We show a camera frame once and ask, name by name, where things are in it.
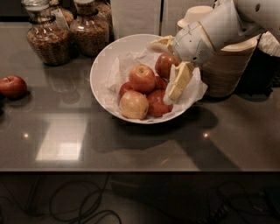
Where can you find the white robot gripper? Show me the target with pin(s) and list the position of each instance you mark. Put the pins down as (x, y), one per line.
(192, 43)

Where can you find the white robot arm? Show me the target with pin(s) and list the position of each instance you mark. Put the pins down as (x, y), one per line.
(268, 17)

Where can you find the back right red apple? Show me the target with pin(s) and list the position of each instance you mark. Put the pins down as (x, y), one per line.
(164, 64)

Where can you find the small middle hidden red apple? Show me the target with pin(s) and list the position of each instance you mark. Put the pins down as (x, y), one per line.
(160, 83)

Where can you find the small hidden red apple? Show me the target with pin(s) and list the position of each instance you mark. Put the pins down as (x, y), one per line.
(125, 88)
(160, 83)

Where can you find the top centre yellow-red apple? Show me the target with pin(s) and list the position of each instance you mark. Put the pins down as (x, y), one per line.
(142, 78)

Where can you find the front right red apple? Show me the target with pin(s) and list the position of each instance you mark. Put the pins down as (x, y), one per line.
(157, 107)

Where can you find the small left hidden red apple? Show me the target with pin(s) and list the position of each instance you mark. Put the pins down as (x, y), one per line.
(125, 88)

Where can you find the white ceramic bowl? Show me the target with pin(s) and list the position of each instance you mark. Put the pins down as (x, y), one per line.
(102, 64)

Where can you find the front left pale apple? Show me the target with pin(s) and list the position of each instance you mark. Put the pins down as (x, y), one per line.
(134, 105)

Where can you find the red apple on table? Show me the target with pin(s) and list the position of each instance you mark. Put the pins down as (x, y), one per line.
(13, 87)

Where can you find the white napkin dispenser box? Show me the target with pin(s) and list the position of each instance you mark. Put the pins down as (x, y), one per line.
(158, 17)

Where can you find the rear stack of paper bowls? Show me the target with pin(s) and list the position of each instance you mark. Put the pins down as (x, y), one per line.
(194, 14)

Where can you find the stack of paper bowls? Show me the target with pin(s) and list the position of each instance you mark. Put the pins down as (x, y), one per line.
(194, 14)
(223, 72)

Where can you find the front stack of paper bowls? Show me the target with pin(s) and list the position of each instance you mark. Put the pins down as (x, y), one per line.
(223, 72)

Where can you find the white crumpled paper liner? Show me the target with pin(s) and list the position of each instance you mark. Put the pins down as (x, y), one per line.
(127, 53)

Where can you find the right glass granola jar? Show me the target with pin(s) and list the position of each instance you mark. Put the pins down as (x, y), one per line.
(90, 29)

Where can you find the glass granola jar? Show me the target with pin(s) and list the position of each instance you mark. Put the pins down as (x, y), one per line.
(50, 42)
(90, 29)

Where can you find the back glass jar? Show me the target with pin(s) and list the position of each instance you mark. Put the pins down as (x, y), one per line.
(66, 17)

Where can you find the bundle of white wrapped straws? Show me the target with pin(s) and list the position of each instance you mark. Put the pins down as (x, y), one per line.
(269, 44)

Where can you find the left glass granola jar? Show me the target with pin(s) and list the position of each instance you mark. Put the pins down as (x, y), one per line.
(50, 42)

